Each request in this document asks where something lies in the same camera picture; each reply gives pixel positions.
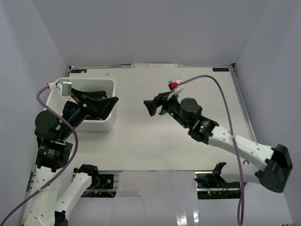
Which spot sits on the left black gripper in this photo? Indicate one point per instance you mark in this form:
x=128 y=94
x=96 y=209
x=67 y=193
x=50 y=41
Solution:
x=85 y=105

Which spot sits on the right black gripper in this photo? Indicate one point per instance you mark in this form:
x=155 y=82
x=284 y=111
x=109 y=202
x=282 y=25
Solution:
x=151 y=105

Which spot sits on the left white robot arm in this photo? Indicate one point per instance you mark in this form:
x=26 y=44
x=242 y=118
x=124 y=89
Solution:
x=58 y=144

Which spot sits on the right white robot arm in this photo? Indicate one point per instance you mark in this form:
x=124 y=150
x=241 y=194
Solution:
x=273 y=163

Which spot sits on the white plastic bin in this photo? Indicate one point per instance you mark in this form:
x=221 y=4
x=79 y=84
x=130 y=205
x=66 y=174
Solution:
x=108 y=85

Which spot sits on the left dark label sticker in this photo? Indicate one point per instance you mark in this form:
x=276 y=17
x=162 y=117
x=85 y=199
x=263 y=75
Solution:
x=78 y=71

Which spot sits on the dark label sticker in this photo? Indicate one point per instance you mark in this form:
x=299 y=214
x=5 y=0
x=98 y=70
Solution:
x=78 y=71
x=220 y=69

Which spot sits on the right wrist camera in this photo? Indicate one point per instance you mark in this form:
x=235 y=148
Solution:
x=176 y=87

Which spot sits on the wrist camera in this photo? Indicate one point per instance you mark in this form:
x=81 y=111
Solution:
x=176 y=87
x=62 y=87

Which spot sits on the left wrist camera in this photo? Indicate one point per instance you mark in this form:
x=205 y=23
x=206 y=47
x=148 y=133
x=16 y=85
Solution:
x=62 y=87

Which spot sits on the aluminium frame rail right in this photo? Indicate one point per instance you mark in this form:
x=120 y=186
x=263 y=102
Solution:
x=247 y=117

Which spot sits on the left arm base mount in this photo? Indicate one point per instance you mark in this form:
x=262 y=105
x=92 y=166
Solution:
x=102 y=187

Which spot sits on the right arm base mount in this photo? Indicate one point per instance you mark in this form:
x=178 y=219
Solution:
x=211 y=186

